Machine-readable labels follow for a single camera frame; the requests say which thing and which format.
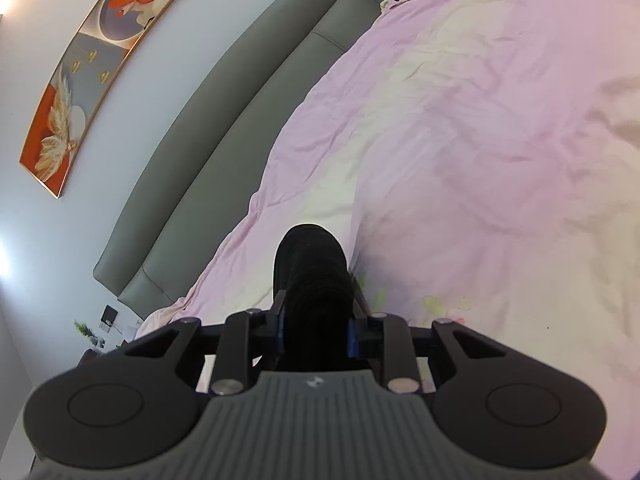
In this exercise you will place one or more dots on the orange framed wall painting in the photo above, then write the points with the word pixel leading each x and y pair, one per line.
pixel 79 85

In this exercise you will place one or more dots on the black pants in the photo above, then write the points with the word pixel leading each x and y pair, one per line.
pixel 311 268

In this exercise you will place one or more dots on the small green potted plant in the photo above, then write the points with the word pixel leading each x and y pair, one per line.
pixel 88 333

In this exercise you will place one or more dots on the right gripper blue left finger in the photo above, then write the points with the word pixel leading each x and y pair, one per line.
pixel 266 329

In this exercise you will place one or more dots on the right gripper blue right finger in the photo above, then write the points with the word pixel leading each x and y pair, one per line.
pixel 365 328

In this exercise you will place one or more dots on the black wall socket device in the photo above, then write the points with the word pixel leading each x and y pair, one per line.
pixel 109 315

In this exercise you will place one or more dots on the pink floral bed quilt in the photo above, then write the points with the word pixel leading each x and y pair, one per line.
pixel 477 160

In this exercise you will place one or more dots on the grey padded headboard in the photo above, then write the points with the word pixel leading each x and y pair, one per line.
pixel 198 183

